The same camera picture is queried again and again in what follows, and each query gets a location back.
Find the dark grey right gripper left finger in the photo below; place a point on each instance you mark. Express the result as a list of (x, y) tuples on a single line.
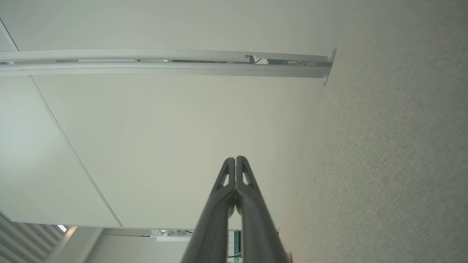
[(214, 219)]

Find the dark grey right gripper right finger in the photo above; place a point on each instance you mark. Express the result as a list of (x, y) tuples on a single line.
[(256, 226)]

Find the white metal table leg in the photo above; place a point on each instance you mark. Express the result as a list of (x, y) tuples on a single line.
[(146, 68)]

